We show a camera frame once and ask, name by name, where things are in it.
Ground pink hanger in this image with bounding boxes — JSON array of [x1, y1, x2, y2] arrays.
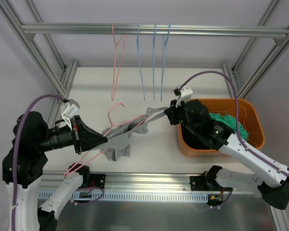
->
[[64, 103, 155, 178], [111, 23, 126, 101]]

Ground black tank top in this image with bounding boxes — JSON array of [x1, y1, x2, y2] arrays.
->
[[180, 123, 210, 150]]

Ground grey tank top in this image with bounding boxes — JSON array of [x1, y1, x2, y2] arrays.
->
[[90, 107, 166, 161]]

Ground green tank top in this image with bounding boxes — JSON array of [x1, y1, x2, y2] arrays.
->
[[209, 113, 249, 141]]

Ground blue hanger of red top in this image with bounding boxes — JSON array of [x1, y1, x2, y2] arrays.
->
[[160, 24, 171, 101]]

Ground blue hanger of green top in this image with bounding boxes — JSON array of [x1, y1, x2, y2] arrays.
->
[[152, 23, 157, 101]]

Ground blue hanger of white top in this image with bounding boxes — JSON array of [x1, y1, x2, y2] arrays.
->
[[136, 23, 145, 101]]

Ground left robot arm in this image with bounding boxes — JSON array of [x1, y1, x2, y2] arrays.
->
[[2, 111, 107, 231]]

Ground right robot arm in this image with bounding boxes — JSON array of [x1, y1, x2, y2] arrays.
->
[[164, 100, 289, 210]]

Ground orange plastic basket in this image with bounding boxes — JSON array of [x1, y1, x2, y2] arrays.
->
[[176, 98, 265, 158]]

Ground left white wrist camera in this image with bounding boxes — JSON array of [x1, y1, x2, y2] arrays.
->
[[60, 99, 80, 129]]

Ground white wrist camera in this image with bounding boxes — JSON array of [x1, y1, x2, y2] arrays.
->
[[173, 85, 193, 107], [60, 99, 80, 129]]

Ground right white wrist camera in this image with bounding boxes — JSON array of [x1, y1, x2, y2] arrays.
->
[[173, 85, 193, 107]]

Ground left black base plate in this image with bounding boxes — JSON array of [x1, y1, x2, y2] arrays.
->
[[89, 173, 106, 189]]

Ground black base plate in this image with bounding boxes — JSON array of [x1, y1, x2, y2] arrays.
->
[[89, 173, 106, 189], [189, 173, 220, 191]]

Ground aluminium frame posts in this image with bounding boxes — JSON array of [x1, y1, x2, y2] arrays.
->
[[0, 0, 289, 102]]

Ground white slotted cable duct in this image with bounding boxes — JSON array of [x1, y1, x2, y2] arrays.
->
[[38, 190, 209, 203]]

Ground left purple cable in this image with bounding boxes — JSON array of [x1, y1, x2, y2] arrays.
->
[[11, 94, 66, 231]]

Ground aluminium front rail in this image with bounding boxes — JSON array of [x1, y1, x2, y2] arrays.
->
[[38, 170, 270, 193]]

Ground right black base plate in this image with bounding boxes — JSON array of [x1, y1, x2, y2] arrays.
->
[[189, 173, 220, 191]]

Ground aluminium hanging rail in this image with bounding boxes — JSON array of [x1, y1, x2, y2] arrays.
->
[[21, 23, 289, 39]]

